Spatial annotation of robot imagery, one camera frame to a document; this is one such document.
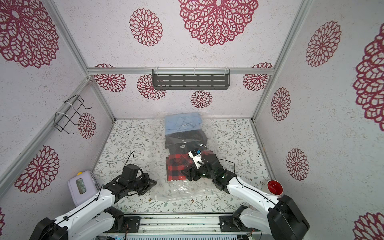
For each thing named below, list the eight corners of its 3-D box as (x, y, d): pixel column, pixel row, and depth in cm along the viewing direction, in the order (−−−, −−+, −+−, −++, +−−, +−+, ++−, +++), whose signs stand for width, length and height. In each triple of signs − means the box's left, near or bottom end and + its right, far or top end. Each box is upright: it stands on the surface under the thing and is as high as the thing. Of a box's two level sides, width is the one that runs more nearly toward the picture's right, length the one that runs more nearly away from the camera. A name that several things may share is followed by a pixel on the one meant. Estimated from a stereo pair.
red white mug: (262, 190, 87) (268, 184, 80) (263, 183, 90) (269, 177, 83) (275, 196, 85) (283, 191, 78) (276, 189, 88) (284, 183, 81)
